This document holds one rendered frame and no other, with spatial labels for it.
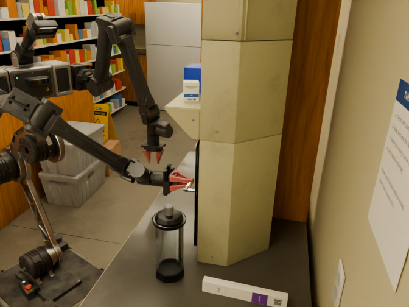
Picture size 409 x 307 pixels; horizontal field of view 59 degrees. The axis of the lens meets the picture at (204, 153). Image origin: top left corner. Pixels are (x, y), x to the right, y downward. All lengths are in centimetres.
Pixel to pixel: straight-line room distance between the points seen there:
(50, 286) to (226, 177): 152
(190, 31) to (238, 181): 507
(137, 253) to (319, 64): 97
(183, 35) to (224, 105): 511
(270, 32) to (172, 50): 518
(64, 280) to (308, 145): 164
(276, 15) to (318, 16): 31
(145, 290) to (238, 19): 88
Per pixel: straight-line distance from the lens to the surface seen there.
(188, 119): 111
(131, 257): 139
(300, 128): 146
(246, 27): 105
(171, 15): 619
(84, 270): 248
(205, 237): 129
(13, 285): 252
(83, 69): 189
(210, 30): 105
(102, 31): 159
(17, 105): 120
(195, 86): 117
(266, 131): 117
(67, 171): 346
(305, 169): 153
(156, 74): 639
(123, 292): 126
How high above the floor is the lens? 181
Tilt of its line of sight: 23 degrees down
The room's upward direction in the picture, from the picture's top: 2 degrees clockwise
